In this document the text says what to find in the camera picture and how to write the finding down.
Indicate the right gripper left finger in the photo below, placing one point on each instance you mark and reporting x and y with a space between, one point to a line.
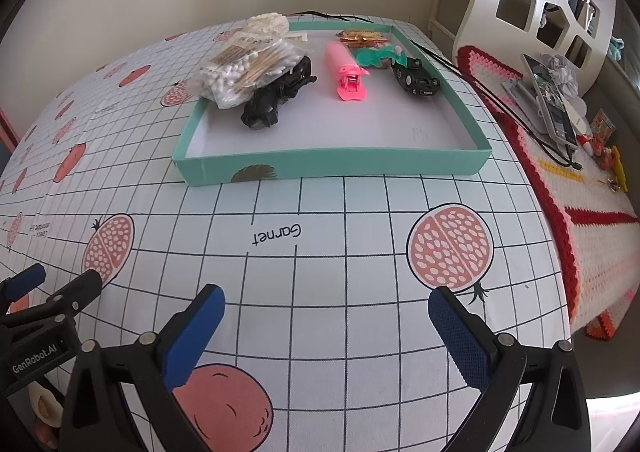
96 415

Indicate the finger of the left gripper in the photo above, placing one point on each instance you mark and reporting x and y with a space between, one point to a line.
14 288
76 295

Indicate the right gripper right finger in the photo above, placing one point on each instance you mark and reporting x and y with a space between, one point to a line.
555 416

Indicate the cotton swabs bag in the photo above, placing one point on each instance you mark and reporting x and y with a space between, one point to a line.
247 61

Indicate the cream mesh bath sponge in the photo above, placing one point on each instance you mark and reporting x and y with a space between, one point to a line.
270 23

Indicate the pink hair roller clip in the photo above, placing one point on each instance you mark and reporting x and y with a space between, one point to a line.
345 71

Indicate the black toy car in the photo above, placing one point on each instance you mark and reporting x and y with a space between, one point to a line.
414 79

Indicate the green plastic hair clip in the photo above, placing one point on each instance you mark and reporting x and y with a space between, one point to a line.
380 56

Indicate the red yellow snack packet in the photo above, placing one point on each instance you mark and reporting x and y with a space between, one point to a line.
358 38

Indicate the left gloved hand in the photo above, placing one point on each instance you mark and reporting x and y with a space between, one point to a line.
31 418

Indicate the red white crochet mat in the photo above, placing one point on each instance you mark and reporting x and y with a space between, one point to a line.
595 228

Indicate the pomegranate print grid bedsheet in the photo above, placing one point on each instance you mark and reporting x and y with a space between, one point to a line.
323 311

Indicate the small orange toy figures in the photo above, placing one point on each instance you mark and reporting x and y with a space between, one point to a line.
596 142

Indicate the teal rimmed white tray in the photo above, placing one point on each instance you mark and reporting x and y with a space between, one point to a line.
388 132

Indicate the smartphone on mat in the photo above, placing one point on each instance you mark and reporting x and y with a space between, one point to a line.
550 103

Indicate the white cutout headboard shelf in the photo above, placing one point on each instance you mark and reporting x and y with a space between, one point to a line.
578 30

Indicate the pink black wall strip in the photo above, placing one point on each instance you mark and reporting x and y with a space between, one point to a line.
8 135

